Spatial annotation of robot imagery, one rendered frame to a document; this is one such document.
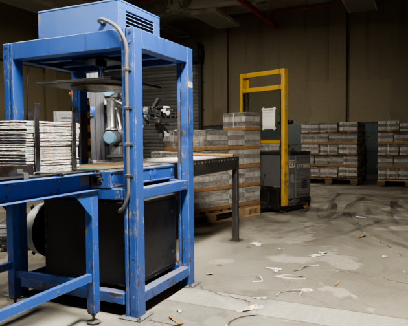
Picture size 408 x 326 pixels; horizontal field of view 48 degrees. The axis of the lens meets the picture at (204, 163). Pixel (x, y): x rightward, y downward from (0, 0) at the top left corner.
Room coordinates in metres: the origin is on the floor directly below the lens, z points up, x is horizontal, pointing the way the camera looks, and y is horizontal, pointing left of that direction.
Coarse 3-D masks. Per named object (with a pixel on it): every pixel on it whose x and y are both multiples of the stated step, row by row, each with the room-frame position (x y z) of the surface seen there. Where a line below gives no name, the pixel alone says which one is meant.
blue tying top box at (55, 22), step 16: (112, 0) 2.59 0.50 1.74; (48, 16) 2.79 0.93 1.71; (64, 16) 2.74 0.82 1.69; (80, 16) 2.69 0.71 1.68; (96, 16) 2.64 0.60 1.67; (112, 16) 2.59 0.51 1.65; (128, 16) 2.68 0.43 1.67; (144, 16) 2.82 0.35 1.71; (48, 32) 2.79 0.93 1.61; (64, 32) 2.74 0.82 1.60; (80, 32) 2.69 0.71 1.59
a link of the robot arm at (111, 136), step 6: (108, 96) 4.07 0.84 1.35; (114, 96) 4.09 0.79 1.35; (108, 102) 4.09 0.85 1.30; (114, 102) 4.11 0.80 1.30; (108, 108) 4.09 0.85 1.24; (114, 108) 4.10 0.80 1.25; (108, 114) 4.09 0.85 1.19; (114, 114) 4.10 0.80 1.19; (108, 120) 4.10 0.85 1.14; (114, 120) 4.10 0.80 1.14; (108, 126) 4.10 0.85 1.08; (114, 126) 4.10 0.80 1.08; (108, 132) 4.06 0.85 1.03; (114, 132) 4.08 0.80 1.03; (108, 138) 4.07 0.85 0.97; (114, 138) 4.06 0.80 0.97
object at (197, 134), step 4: (176, 132) 4.98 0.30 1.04; (196, 132) 4.99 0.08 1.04; (200, 132) 5.03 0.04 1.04; (176, 136) 4.99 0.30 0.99; (196, 136) 4.99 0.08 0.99; (200, 136) 5.03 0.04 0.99; (176, 140) 4.98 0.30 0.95; (196, 140) 4.99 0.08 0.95; (200, 140) 5.03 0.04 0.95; (176, 144) 4.97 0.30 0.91; (196, 144) 4.99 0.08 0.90; (200, 144) 5.03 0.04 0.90
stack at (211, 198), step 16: (240, 160) 5.50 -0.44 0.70; (208, 176) 5.12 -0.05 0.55; (224, 176) 5.30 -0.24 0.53; (240, 176) 5.51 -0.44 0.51; (208, 192) 5.12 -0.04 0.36; (224, 192) 5.31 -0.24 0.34; (240, 192) 5.50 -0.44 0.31; (176, 208) 4.80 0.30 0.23; (240, 208) 5.50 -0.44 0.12; (176, 224) 4.79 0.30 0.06
